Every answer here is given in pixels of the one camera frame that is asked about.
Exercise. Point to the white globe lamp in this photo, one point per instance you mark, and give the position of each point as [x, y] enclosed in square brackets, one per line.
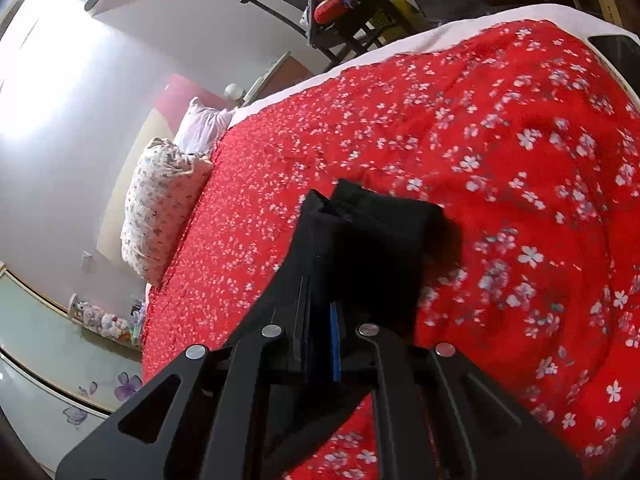
[232, 91]

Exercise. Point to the wooden nightstand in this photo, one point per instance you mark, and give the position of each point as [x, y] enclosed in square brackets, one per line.
[285, 75]

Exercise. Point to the wardrobe with purple flower doors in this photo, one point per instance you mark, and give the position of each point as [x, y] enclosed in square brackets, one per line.
[40, 340]

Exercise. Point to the white wall socket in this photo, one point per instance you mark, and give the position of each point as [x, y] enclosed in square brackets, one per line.
[86, 260]

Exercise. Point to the red pouch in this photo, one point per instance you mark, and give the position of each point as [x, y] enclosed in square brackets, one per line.
[332, 10]

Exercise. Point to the black pants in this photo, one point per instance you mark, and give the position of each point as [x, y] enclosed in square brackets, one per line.
[385, 240]

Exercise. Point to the black wooden chair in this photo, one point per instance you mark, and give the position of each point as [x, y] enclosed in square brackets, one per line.
[280, 7]

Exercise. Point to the beige and red headboard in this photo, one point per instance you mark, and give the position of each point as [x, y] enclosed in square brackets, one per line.
[130, 160]

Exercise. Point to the floral pillow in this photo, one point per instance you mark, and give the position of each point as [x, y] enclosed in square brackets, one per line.
[160, 200]

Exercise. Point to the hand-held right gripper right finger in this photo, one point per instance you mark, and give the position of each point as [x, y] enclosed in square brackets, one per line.
[336, 342]

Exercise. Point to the white pillow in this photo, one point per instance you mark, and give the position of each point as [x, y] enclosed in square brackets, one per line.
[200, 125]

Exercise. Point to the clear tube of plush toys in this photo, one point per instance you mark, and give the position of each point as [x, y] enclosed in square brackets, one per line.
[105, 322]

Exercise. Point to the red floral bedspread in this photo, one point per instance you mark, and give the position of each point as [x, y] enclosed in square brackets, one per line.
[450, 110]

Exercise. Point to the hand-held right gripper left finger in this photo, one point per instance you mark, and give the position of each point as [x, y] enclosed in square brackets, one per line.
[299, 332]

